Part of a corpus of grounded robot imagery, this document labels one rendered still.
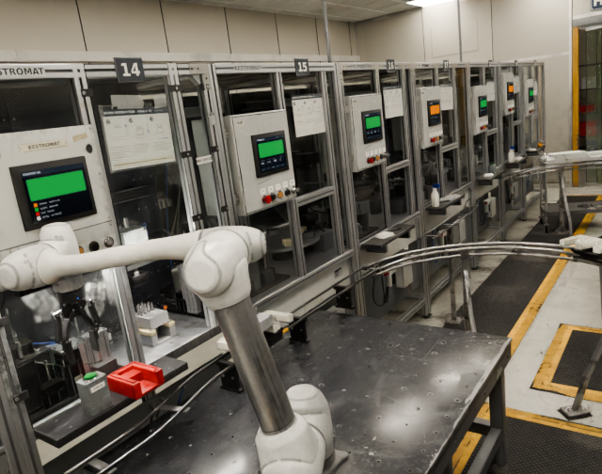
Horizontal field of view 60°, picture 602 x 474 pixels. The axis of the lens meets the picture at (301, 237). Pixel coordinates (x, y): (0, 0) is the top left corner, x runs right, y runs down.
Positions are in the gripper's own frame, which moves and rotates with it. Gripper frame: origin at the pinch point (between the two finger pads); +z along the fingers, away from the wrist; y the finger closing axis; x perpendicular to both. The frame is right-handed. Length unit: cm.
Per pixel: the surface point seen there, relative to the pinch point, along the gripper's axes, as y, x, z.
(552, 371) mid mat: -242, 96, 109
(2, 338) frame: 18.2, -10.6, -9.8
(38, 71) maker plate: -12, -11, -88
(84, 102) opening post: -26, -12, -77
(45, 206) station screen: -2.5, -7.5, -46.2
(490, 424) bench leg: -137, 88, 85
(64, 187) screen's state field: -10, -8, -51
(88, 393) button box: 3.0, 3.0, 13.9
